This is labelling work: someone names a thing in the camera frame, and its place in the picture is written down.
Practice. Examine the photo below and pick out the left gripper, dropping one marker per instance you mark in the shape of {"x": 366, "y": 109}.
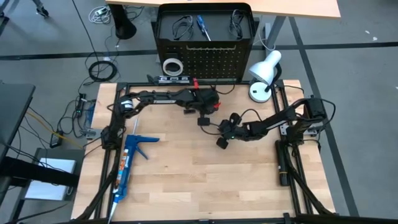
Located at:
{"x": 206, "y": 101}

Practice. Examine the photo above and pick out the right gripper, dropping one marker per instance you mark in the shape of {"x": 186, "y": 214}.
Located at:
{"x": 236, "y": 130}

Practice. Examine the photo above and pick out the white masking tape roll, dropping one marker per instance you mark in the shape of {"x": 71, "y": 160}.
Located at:
{"x": 164, "y": 67}

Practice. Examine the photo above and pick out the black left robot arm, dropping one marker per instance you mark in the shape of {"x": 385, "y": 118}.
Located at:
{"x": 161, "y": 97}

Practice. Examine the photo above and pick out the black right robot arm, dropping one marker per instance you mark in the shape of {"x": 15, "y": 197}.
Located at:
{"x": 273, "y": 123}

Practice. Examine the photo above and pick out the black peg board cart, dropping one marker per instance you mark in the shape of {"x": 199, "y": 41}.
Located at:
{"x": 217, "y": 59}

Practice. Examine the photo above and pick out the white gooseneck desk lamp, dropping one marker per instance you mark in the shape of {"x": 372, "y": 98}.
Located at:
{"x": 259, "y": 93}

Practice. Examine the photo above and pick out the black cylinder with yellow band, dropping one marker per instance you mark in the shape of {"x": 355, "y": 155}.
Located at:
{"x": 283, "y": 165}

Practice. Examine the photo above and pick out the grey desk leg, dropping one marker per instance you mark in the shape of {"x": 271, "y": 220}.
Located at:
{"x": 275, "y": 31}

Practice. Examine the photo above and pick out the black desk foot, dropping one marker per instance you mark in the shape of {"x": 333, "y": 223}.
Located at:
{"x": 124, "y": 28}

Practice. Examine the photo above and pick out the black power strip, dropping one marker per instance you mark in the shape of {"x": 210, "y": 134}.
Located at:
{"x": 82, "y": 104}

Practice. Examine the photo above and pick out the light wooden desk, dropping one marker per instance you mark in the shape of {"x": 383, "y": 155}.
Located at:
{"x": 295, "y": 7}

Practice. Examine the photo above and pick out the black power adapter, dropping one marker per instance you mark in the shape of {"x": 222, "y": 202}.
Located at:
{"x": 56, "y": 140}

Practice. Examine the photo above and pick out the white paper sheet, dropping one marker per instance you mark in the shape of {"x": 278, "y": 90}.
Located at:
{"x": 49, "y": 189}

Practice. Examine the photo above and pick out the black side table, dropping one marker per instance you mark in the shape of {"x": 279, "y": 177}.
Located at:
{"x": 15, "y": 105}

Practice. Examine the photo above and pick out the black aluminium table frame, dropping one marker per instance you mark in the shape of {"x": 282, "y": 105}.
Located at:
{"x": 289, "y": 193}

